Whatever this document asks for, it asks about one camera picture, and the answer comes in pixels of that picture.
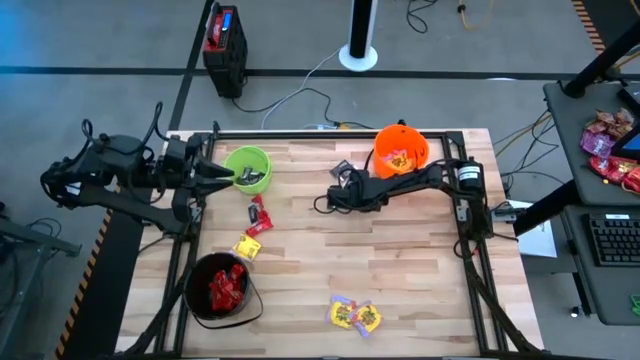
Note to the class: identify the black keyboard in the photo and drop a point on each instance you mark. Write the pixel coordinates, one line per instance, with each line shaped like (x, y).
(615, 242)

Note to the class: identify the red candy wrapper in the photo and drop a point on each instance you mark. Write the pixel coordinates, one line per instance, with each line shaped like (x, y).
(607, 169)
(634, 180)

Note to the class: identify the small green object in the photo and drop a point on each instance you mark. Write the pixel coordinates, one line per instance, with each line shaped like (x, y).
(636, 305)

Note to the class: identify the white paper sheet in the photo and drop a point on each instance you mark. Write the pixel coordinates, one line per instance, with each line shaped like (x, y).
(540, 245)

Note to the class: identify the black tablet blue screen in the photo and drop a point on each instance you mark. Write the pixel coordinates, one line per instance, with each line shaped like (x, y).
(631, 145)

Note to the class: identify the red black power station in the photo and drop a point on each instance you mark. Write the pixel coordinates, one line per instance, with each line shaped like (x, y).
(225, 55)

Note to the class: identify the black Hershey's bar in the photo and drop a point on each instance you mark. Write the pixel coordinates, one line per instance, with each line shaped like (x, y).
(260, 171)

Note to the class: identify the white pedestal stand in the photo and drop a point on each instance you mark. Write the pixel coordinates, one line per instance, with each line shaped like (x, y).
(358, 57)

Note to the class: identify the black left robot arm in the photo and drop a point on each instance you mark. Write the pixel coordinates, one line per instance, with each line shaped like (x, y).
(115, 160)

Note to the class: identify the purple candy wrapper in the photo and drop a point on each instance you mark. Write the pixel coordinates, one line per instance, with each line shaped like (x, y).
(597, 144)

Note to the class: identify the yellow Sour Patch Kids pouch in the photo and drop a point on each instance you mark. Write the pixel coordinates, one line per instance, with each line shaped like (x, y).
(341, 312)
(369, 319)
(247, 247)
(402, 161)
(391, 156)

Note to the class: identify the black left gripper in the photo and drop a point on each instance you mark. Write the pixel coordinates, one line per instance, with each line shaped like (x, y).
(180, 165)

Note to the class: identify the black stand pole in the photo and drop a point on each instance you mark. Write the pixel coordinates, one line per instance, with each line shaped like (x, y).
(600, 62)

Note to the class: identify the black hazard-striped platform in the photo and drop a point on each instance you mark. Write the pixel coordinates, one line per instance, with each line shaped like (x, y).
(105, 310)

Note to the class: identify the green plastic bucket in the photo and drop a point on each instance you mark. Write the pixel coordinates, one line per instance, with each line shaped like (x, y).
(235, 160)

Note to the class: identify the black plastic bucket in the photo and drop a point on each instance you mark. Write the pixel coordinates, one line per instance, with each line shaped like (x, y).
(197, 302)

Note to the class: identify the dark grey desk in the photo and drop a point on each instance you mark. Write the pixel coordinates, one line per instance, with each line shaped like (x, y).
(610, 290)

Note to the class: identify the brown candy wrappers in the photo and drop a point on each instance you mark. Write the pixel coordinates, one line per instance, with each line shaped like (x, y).
(617, 120)

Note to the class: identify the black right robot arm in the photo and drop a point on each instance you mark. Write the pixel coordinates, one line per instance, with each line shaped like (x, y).
(425, 180)

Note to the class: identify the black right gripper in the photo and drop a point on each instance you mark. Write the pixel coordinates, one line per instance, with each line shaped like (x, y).
(370, 190)

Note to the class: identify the black desk beam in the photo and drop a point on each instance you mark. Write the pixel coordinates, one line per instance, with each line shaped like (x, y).
(532, 220)

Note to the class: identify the orange pumpkin bucket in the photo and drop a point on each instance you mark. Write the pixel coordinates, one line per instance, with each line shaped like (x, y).
(400, 137)

